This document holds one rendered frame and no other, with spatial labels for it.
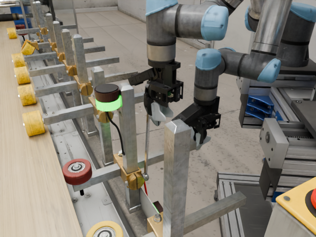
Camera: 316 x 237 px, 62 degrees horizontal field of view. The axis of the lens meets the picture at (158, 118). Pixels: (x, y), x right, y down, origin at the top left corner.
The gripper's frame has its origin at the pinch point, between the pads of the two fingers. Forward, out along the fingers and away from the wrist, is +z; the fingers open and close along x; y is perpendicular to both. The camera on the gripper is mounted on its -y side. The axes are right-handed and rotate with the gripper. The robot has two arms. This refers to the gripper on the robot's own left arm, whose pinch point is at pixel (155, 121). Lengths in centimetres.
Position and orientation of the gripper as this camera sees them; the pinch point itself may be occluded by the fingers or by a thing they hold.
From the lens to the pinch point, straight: 80.4
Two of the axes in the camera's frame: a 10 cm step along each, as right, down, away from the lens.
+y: 7.4, 3.4, -5.8
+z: 0.0, 8.6, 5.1
